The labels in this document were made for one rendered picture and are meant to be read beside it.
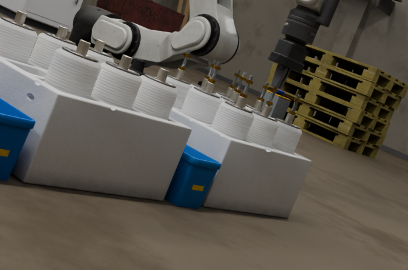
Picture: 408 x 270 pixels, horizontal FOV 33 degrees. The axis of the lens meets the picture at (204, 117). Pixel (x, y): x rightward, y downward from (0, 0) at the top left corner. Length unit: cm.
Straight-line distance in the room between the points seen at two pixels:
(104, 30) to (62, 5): 376
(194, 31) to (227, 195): 71
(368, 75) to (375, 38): 494
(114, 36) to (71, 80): 118
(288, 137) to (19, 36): 79
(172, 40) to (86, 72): 99
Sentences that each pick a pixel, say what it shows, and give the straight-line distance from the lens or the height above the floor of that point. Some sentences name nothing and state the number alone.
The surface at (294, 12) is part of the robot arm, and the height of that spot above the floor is 53.
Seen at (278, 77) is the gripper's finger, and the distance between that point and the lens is 184.
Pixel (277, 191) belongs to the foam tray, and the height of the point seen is 7.
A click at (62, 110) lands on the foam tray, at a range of 130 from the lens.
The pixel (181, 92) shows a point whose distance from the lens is 188.
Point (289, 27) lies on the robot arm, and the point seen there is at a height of 49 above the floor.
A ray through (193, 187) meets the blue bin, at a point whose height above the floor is 5.
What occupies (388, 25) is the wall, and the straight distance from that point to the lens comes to 1166.
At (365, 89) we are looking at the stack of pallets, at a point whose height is 61.
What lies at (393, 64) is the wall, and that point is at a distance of 1144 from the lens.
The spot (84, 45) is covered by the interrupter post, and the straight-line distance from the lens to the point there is 137.
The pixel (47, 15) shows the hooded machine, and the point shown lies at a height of 14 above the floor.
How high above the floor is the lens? 35
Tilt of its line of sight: 5 degrees down
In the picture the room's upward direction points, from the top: 22 degrees clockwise
